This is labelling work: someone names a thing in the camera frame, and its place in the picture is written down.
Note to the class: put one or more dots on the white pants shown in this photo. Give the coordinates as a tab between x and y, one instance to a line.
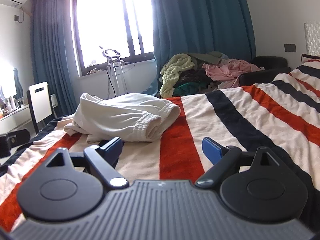
120	115

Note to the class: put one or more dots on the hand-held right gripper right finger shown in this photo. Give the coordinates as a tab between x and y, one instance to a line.
211	150

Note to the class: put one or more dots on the yellow-green knitted blanket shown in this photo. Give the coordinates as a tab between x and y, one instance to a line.
175	72

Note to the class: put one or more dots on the striped blanket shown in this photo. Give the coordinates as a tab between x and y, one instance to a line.
250	120

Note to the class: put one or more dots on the garment steamer stand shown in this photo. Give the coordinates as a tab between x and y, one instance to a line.
116	75

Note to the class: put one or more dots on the green garment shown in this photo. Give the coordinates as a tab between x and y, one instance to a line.
190	88

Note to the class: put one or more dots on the group of cosmetic bottles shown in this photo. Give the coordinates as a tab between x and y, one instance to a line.
11	105

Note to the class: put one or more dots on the white textured headboard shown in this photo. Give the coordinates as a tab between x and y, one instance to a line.
312	38

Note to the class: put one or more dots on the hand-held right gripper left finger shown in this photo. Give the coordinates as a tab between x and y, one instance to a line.
113	148

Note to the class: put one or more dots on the wall socket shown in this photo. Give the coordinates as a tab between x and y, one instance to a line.
16	17

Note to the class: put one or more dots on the white chair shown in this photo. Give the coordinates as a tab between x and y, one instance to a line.
41	102

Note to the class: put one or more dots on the pink garment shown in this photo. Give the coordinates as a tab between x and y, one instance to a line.
230	71

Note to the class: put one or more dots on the dark patterned clothes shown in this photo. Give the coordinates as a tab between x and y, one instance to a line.
192	76

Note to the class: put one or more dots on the white desk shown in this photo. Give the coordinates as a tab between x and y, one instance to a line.
12	120

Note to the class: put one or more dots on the black sofa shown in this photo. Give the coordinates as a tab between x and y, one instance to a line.
270	62

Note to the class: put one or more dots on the dark framed window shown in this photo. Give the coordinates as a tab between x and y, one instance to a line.
105	17

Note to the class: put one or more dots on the olive garment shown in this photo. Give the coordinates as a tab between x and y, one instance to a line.
210	57

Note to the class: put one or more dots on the lit vanity mirror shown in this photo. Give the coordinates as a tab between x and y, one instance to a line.
5	80

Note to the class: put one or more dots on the dark wall switch plate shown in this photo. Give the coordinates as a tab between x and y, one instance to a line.
290	47

